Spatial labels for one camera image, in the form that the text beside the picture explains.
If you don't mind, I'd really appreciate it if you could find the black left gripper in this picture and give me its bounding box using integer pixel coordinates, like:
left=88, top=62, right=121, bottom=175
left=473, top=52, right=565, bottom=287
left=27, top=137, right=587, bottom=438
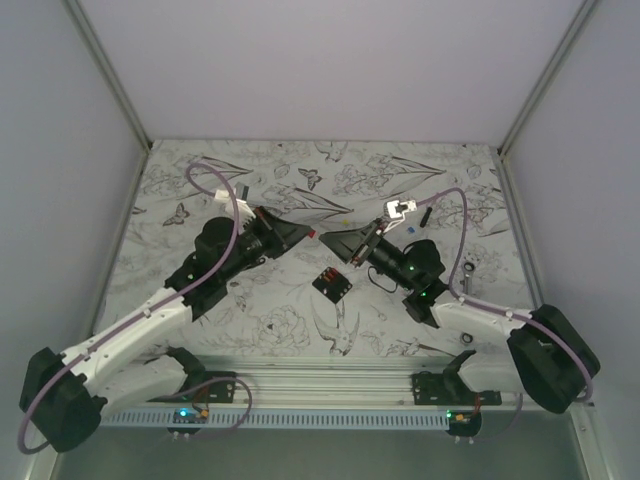
left=220, top=206, right=312, bottom=282

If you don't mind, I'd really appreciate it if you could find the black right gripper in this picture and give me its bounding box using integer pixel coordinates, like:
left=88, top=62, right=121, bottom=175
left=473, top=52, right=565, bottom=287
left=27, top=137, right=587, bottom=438
left=318, top=218, right=415, bottom=291

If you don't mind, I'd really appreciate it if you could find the black fuse box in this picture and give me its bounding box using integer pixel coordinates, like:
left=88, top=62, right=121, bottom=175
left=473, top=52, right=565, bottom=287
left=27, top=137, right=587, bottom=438
left=312, top=267, right=352, bottom=304

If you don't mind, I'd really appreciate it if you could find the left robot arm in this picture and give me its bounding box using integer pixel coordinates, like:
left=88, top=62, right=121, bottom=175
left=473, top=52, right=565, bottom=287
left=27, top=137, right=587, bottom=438
left=18, top=207, right=312, bottom=454

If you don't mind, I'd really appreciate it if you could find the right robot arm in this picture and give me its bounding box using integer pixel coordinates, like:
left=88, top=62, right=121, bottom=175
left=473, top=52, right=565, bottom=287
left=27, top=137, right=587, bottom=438
left=320, top=221, right=600, bottom=414

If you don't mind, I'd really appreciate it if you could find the silver ratchet wrench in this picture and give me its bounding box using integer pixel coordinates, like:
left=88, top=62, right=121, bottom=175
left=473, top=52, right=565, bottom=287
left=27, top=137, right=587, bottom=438
left=460, top=261, right=476, bottom=345

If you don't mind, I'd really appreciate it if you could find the left controller board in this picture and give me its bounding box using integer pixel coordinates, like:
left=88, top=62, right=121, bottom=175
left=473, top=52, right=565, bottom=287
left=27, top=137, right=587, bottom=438
left=167, top=407, right=208, bottom=440

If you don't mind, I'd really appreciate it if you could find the controller board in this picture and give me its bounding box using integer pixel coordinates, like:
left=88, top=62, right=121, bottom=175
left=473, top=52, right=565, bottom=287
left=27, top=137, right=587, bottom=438
left=446, top=410, right=483, bottom=444
left=167, top=407, right=208, bottom=440

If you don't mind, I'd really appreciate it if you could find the right controller board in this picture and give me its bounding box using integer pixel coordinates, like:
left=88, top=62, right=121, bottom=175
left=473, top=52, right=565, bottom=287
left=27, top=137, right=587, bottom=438
left=446, top=410, right=483, bottom=444

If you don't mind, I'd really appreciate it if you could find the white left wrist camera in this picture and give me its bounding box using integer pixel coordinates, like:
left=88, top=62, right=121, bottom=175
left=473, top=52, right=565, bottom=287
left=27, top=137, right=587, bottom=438
left=214, top=188, right=256, bottom=226

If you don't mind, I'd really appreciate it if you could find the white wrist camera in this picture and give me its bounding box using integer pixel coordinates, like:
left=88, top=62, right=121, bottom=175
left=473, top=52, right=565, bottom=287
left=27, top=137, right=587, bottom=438
left=383, top=199, right=418, bottom=233
left=214, top=188, right=256, bottom=226

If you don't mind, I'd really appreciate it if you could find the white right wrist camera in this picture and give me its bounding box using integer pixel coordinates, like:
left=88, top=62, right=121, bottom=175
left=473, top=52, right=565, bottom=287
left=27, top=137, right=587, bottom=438
left=383, top=199, right=418, bottom=233

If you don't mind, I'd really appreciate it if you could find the black handled screwdriver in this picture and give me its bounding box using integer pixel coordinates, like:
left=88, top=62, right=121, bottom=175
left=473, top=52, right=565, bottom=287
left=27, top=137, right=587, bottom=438
left=419, top=206, right=433, bottom=228

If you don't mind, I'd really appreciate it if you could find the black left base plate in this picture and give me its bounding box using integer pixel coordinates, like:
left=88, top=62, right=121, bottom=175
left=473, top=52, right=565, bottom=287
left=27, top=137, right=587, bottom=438
left=151, top=371, right=239, bottom=404

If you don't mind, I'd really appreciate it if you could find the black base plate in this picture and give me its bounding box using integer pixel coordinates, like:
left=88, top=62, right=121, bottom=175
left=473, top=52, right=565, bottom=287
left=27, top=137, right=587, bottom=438
left=411, top=371, right=502, bottom=406
left=151, top=371, right=239, bottom=404

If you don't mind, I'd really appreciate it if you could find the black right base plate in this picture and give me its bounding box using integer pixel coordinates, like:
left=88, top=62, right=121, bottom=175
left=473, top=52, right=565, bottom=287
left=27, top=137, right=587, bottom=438
left=411, top=371, right=502, bottom=406

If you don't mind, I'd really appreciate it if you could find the slotted cable duct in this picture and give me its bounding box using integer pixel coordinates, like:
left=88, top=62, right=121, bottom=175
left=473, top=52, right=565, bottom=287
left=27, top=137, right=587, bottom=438
left=102, top=406, right=449, bottom=431

